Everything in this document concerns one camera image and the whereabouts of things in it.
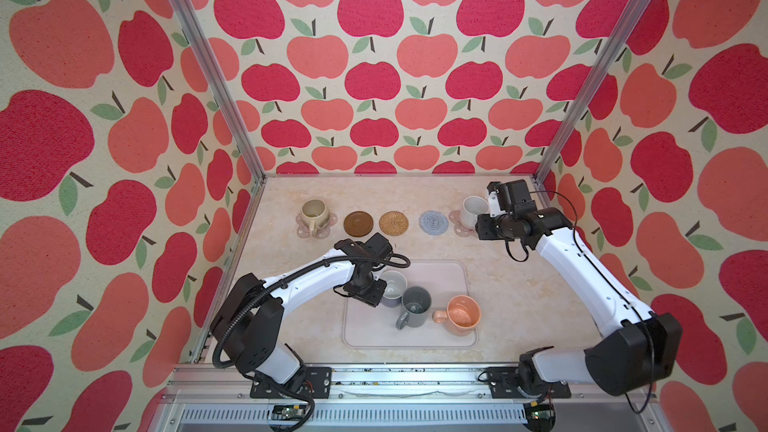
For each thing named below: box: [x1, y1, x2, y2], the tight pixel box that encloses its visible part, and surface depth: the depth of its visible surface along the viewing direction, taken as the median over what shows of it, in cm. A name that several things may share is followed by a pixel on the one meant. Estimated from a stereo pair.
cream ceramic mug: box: [300, 199, 330, 237], surface depth 101 cm
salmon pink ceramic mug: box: [432, 295, 481, 336], surface depth 80 cm
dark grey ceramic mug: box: [396, 286, 432, 330], surface depth 80 cm
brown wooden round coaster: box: [343, 210, 374, 237], surface depth 110 cm
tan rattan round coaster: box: [378, 210, 409, 236], surface depth 110 cm
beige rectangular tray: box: [342, 259, 477, 349], surface depth 85 cm
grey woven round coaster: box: [419, 210, 449, 236], surface depth 109 cm
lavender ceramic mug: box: [380, 270, 408, 308], surface depth 86 cm
